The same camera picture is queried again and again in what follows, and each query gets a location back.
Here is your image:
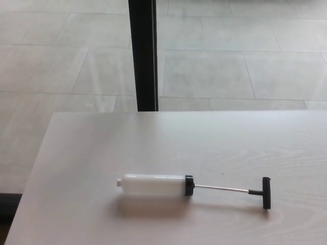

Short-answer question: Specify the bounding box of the white Franklin hand air pump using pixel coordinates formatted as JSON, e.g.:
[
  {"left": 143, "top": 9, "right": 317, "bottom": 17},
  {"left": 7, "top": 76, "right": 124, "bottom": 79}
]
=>
[{"left": 116, "top": 174, "right": 272, "bottom": 210}]

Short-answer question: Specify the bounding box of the black vertical window frame post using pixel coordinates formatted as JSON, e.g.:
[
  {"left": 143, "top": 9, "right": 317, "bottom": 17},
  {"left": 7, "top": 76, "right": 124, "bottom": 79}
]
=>
[{"left": 128, "top": 0, "right": 159, "bottom": 112}]

